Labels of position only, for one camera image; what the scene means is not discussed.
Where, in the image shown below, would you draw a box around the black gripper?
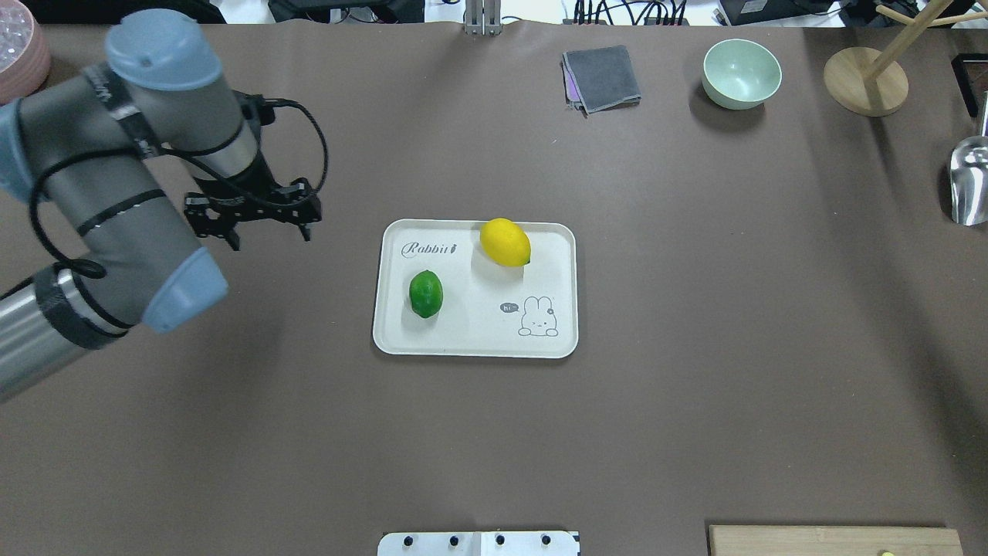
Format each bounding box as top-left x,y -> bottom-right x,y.
183,154 -> 323,242

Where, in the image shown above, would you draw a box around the green lime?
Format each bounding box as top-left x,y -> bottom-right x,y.
408,269 -> 444,319

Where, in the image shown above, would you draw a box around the yellow lemon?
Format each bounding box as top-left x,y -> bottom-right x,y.
480,218 -> 532,267

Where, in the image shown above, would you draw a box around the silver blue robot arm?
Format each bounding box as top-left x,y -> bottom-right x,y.
2,9 -> 322,400

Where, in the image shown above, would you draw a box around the white rabbit print tray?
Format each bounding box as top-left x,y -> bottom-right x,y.
373,219 -> 579,359

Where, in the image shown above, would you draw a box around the grey folded cloth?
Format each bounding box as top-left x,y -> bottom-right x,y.
560,45 -> 641,115

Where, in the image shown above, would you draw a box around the mint green bowl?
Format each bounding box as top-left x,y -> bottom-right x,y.
702,39 -> 783,110

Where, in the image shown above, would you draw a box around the bamboo cutting board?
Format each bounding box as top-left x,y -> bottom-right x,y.
709,524 -> 963,555

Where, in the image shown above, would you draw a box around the wooden mug stand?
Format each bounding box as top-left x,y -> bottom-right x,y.
824,1 -> 987,117

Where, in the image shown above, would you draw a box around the metal scoop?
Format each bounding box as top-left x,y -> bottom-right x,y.
949,94 -> 987,226

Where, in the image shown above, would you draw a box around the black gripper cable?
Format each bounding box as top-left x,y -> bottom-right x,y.
28,97 -> 330,280

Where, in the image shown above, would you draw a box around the aluminium frame post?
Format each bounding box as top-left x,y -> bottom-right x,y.
463,0 -> 503,36

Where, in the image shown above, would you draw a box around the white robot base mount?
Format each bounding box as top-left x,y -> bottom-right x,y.
377,531 -> 581,555

